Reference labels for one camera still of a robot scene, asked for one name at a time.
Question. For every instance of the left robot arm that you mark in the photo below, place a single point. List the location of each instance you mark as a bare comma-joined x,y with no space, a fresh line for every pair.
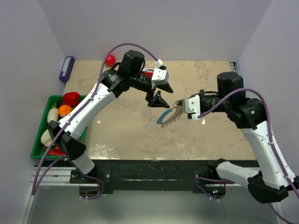
112,83

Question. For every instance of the orange fruit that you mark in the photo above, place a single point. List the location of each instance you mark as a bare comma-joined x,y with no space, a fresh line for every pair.
64,110

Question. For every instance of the red tomato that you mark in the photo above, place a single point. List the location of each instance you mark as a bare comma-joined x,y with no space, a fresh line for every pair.
110,60

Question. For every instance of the purple box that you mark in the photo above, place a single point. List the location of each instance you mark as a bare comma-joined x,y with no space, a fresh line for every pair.
66,70

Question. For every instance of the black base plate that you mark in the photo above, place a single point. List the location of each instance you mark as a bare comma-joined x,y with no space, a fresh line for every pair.
154,175

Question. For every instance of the red bell pepper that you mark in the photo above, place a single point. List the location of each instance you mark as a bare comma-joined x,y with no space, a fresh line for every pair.
71,98

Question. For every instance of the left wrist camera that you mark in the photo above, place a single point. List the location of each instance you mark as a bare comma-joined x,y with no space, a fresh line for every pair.
159,77

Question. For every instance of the blue grey keyring with rings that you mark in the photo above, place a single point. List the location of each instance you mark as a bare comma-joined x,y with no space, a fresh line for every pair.
170,116

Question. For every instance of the green plastic bin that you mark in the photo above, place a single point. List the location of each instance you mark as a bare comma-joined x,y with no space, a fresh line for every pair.
38,148

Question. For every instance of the aluminium frame rail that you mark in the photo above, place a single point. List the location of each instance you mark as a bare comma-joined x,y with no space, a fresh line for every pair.
57,201

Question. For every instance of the red chili pepper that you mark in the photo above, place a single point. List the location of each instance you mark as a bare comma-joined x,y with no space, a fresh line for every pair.
55,151

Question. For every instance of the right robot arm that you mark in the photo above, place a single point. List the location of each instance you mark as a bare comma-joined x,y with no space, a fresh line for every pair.
247,109

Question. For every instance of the white radish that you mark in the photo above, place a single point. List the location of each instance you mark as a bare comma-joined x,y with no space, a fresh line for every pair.
52,115

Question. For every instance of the green cabbage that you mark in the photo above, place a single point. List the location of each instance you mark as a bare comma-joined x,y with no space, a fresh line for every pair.
46,138

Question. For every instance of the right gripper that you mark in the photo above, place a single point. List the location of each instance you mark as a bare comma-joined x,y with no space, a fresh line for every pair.
202,92

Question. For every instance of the red rectangular box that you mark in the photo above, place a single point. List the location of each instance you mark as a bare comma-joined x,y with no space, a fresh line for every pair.
148,72

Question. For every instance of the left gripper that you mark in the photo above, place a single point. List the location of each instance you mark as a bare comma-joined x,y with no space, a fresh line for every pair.
158,101

